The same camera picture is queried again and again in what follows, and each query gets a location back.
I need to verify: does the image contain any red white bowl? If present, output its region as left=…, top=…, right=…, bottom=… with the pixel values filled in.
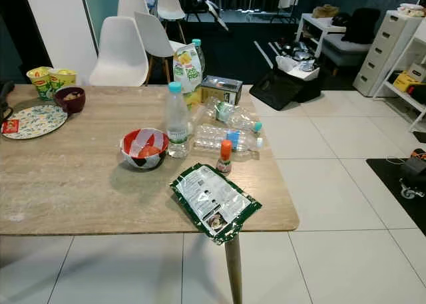
left=120, top=128, right=170, bottom=170

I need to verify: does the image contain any small red packet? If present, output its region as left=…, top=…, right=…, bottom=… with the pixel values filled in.
left=1, top=119, right=21, bottom=134

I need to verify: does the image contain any floral print plate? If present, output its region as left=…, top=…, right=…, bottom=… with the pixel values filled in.
left=1, top=104, right=69, bottom=140

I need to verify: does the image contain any green yellow noodle cup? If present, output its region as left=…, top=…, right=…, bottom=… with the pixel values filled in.
left=26, top=67, right=52, bottom=101
left=48, top=68, right=77, bottom=92

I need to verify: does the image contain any maroon bowl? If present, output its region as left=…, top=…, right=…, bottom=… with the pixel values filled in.
left=54, top=86, right=87, bottom=115

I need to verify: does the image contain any light wooden dining table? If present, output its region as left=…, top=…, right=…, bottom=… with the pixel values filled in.
left=0, top=83, right=300, bottom=304

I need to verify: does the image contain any plain teal cap water bottle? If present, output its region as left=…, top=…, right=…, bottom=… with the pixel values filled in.
left=165, top=82, right=191, bottom=159

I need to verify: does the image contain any blue label water bottle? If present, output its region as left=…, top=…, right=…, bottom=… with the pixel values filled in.
left=192, top=123, right=264, bottom=154

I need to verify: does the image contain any green foil snack pouch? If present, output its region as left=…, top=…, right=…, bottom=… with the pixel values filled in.
left=170, top=162, right=262, bottom=245

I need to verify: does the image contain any orange capped sauce bottle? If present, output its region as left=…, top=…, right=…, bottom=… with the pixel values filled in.
left=216, top=139, right=234, bottom=175

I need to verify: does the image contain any metallic tin box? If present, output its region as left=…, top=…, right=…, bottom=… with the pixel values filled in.
left=198, top=75, right=244, bottom=106

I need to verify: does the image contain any green label water bottle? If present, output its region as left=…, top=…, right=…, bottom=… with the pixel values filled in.
left=202, top=96, right=263, bottom=133

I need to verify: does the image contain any black floor bag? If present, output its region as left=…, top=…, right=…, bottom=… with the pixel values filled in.
left=249, top=65, right=323, bottom=112

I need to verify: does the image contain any white plastic bag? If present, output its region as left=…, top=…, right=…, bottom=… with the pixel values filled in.
left=275, top=50, right=320, bottom=73

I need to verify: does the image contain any white bench grey cushion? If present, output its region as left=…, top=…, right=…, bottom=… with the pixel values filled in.
left=296, top=13, right=373, bottom=69

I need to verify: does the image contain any tan hat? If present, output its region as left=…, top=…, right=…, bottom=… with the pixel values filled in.
left=313, top=5, right=340, bottom=19

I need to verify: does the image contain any black backpack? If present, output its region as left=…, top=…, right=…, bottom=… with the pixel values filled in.
left=341, top=8, right=381, bottom=45

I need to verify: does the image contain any black floor mat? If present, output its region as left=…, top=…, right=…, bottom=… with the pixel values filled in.
left=366, top=158, right=426, bottom=217

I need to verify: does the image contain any grey drawer cabinet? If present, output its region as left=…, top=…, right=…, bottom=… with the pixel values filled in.
left=353, top=10, right=423, bottom=97

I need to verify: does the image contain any white open shelf unit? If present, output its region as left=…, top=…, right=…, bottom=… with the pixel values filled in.
left=373, top=18, right=426, bottom=133

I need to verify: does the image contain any yellow box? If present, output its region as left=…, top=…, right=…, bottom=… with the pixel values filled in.
left=393, top=71, right=421, bottom=93

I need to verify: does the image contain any orange black device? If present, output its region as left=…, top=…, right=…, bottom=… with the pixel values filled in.
left=399, top=148, right=426, bottom=200

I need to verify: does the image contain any white cloth bundle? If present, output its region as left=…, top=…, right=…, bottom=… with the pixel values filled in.
left=397, top=3, right=426, bottom=19

